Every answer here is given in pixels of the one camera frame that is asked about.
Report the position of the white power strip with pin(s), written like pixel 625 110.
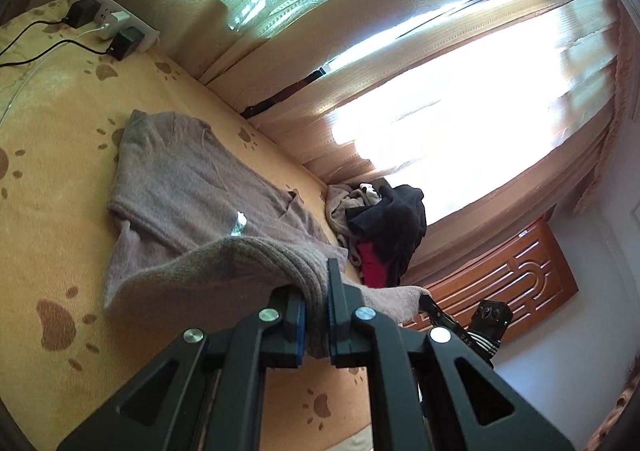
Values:
pixel 140 28

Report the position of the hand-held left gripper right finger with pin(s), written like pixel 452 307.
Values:
pixel 332 326

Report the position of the beige curtain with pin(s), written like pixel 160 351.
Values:
pixel 450 31

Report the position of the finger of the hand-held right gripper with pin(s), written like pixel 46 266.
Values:
pixel 435 312

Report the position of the white charger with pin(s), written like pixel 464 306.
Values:
pixel 115 25

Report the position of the white garment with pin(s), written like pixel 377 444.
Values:
pixel 369 189

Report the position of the grey knit sweater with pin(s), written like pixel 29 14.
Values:
pixel 200 191

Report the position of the beige garment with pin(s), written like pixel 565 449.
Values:
pixel 340 211

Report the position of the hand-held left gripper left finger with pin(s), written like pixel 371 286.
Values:
pixel 299 331

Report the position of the black garment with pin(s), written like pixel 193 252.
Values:
pixel 400 221

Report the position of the red garment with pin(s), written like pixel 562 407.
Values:
pixel 375 266

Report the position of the black charger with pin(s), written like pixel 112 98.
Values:
pixel 126 43
pixel 81 13

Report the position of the carved wooden door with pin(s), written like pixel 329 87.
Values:
pixel 500 276

